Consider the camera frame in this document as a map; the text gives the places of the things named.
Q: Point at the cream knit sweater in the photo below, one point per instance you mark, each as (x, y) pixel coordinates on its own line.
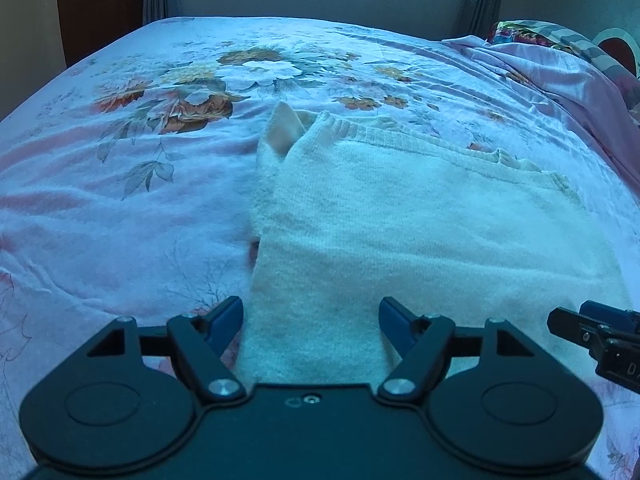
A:
(425, 220)

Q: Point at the floral pillow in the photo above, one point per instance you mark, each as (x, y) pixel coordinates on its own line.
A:
(515, 32)

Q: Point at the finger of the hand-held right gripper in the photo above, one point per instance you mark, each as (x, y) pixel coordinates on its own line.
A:
(607, 311)
(575, 327)

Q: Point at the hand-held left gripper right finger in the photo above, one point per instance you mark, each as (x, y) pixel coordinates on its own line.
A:
(395, 322)

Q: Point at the striped pillow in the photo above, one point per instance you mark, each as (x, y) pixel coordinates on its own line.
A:
(595, 47)

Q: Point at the pink quilt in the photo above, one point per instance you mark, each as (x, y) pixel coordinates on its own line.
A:
(565, 85)

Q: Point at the floral bed sheet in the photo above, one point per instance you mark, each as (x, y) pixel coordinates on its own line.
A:
(150, 200)

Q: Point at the red and white headboard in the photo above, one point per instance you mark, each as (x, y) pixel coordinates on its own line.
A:
(620, 50)

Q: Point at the dark wooden door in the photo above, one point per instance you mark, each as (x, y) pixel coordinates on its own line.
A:
(100, 5)

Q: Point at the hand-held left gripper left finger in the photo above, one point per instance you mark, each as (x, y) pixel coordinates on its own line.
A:
(225, 322)

